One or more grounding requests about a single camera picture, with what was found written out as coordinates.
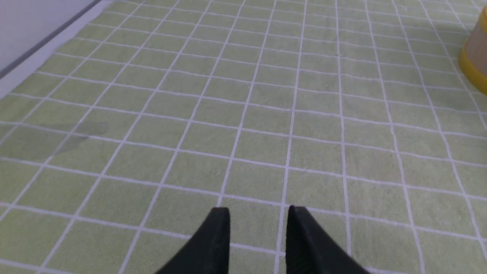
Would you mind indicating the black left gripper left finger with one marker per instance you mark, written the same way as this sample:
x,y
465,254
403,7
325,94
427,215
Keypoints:
x,y
207,251

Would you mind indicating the green checked tablecloth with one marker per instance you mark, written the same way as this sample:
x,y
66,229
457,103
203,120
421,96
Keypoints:
x,y
115,148

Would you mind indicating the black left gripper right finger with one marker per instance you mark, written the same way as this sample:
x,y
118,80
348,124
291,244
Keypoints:
x,y
310,250

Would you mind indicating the bamboo steamer basket yellow rim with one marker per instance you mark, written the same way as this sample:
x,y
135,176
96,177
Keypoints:
x,y
473,56

